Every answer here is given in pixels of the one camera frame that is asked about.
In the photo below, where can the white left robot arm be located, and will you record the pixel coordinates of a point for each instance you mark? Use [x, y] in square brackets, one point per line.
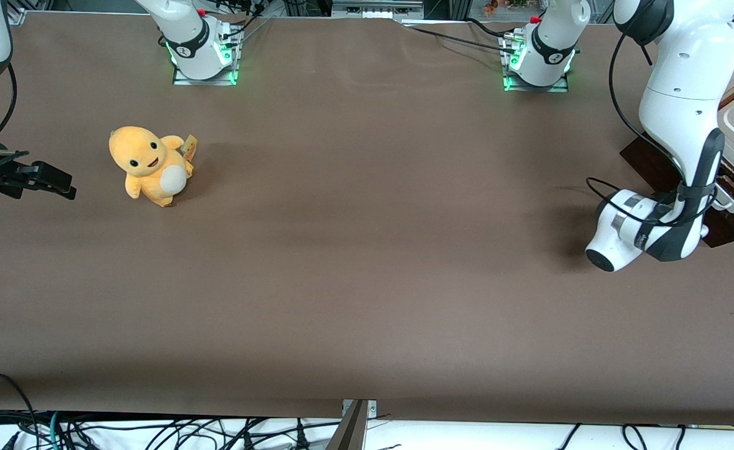
[679, 106]

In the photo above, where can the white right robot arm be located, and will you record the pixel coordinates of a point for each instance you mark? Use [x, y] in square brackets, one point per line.
[195, 44]

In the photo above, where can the dark brown wooden base board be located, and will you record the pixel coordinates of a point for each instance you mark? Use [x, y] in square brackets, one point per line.
[648, 162]

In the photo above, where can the yellow plush toy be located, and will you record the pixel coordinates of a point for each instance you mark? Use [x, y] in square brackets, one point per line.
[145, 165]

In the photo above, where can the small orange object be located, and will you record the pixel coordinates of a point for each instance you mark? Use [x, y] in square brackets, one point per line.
[491, 7]

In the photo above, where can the grey left wrist camera with bracket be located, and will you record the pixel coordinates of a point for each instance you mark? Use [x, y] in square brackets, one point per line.
[728, 201]

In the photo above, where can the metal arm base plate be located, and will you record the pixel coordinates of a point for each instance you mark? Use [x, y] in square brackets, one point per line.
[561, 87]
[182, 80]

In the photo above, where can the aluminium frame profile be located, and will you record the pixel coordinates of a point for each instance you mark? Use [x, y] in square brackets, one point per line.
[373, 9]

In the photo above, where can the metal mount post with bracket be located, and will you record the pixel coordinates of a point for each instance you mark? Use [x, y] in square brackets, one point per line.
[351, 431]

